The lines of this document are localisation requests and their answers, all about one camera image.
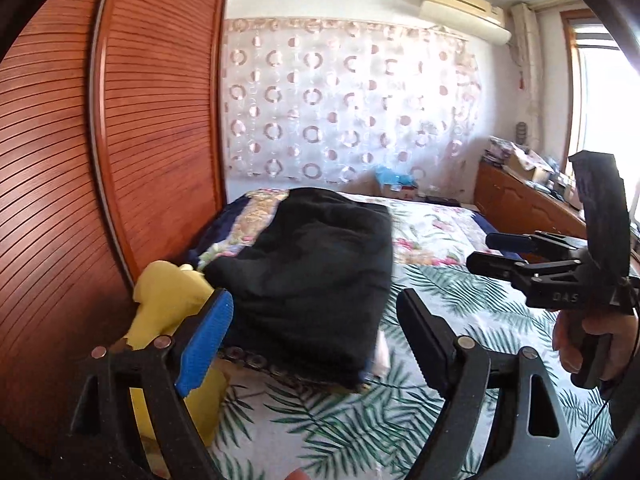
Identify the black garment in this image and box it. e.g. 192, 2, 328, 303
203, 188, 394, 389

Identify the person's right hand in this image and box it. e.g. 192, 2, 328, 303
552, 306, 640, 384

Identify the wooden sideboard cabinet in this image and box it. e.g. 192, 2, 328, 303
474, 162, 586, 238

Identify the cardboard box on cabinet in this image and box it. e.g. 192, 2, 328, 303
506, 145, 553, 184

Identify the yellow plush toy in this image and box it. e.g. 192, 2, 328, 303
121, 259, 231, 449

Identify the floral quilt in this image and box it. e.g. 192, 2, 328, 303
190, 188, 497, 271

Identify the palm leaf bed cover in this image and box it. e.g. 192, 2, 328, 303
210, 264, 614, 479

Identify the navy blue folded blanket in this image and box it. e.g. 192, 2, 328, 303
186, 194, 250, 268

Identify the circle pattern sheer curtain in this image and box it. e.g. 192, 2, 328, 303
220, 18, 483, 196

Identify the wooden louvered wardrobe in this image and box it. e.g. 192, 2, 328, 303
1, 0, 226, 456

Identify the window with wooden frame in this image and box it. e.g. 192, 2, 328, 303
561, 10, 639, 220

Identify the wall air conditioner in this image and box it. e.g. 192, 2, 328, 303
419, 0, 512, 46

